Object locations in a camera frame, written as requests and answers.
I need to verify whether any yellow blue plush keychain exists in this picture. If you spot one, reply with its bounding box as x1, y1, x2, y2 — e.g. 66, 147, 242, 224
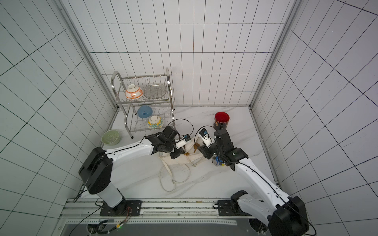
211, 156, 225, 166

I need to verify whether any brown white plush keychain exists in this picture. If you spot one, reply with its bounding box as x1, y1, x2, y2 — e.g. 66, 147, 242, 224
193, 143, 203, 154

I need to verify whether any cream canvas shoulder bag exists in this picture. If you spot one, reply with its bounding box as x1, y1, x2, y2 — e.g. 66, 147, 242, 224
158, 141, 207, 193

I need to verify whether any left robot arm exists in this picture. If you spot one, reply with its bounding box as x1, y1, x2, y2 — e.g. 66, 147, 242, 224
78, 126, 191, 216

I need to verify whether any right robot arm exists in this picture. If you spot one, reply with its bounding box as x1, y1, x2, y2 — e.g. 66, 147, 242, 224
197, 128, 310, 236

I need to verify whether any yellow teal patterned bowl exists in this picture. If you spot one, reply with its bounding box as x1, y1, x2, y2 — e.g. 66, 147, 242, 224
148, 115, 164, 129

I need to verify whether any blue bowl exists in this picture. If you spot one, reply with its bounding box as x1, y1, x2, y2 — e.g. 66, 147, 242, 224
137, 105, 153, 119

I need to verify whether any metal two-tier dish rack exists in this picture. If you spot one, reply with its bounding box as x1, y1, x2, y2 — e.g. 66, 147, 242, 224
110, 68, 176, 138

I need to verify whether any clear glass plate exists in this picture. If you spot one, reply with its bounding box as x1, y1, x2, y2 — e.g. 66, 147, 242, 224
143, 84, 167, 99

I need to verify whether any pale green bowl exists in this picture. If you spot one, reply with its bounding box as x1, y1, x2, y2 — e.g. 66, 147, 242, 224
101, 130, 121, 146

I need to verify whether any orange white patterned bowl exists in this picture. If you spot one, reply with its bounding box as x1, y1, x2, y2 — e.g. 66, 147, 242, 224
125, 84, 144, 100

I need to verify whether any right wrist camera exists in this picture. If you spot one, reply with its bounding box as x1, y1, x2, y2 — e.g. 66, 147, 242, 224
198, 128, 215, 148

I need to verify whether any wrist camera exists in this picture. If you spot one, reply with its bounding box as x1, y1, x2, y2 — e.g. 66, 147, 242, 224
198, 128, 215, 148
175, 134, 191, 149

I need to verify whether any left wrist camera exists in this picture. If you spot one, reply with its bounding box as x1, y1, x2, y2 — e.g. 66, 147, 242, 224
175, 134, 191, 149

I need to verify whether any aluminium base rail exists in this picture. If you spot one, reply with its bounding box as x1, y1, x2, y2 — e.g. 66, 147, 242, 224
60, 197, 297, 225

